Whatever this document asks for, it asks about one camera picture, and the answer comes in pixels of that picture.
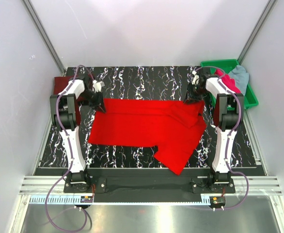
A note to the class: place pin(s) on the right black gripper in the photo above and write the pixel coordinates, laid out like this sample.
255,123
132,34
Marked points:
190,97

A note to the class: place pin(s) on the bright red t-shirt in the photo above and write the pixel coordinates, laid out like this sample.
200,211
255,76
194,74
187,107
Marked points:
174,127

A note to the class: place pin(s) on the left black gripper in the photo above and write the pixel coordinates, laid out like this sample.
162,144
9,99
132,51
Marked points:
99,105

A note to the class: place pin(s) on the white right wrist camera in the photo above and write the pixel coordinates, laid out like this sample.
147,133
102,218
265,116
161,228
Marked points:
196,78

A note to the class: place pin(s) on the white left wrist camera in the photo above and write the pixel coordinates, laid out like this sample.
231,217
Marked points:
97,86

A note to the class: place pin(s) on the grey-blue crumpled t-shirt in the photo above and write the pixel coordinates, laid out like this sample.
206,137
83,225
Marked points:
241,77

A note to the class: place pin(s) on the green plastic bin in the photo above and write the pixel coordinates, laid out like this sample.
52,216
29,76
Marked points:
250,99

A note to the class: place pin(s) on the right orange connector block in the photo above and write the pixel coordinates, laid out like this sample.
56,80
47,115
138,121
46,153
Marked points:
218,200

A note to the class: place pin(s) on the folded maroon t-shirt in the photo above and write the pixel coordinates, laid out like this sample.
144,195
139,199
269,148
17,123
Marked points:
60,85

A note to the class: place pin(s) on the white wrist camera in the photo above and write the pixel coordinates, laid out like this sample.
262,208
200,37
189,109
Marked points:
196,78
97,86

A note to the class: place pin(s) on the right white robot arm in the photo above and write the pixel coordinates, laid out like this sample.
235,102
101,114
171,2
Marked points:
227,116

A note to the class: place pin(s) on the pink crumpled t-shirt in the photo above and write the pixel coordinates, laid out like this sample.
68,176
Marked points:
227,81

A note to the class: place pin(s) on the left orange connector block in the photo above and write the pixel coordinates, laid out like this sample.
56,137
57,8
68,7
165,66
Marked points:
86,199

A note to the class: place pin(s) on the orange connector block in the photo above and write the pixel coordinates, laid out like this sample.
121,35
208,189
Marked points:
218,200
86,199

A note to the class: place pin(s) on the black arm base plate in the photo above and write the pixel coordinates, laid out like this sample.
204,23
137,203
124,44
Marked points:
142,185

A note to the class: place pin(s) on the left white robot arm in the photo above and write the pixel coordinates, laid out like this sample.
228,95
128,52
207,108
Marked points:
65,115

